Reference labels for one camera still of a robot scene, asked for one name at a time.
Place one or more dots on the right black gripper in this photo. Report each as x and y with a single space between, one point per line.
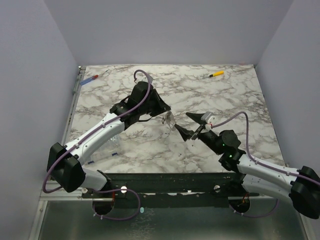
197 131

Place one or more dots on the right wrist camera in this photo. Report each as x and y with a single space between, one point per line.
209 119

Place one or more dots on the metal carabiner with key rings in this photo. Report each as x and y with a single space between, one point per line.
169 120

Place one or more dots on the black mounting rail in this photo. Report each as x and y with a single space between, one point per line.
171 190

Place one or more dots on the yellow screwdriver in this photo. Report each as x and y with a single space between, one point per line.
216 74

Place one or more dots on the blue red screwdriver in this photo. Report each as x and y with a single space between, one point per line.
92 78

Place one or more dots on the aluminium side rail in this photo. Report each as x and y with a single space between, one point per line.
75 97

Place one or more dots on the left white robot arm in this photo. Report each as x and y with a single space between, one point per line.
65 162

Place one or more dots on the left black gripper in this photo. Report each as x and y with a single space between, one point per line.
162 106

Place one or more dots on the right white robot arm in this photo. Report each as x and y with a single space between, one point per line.
301 187

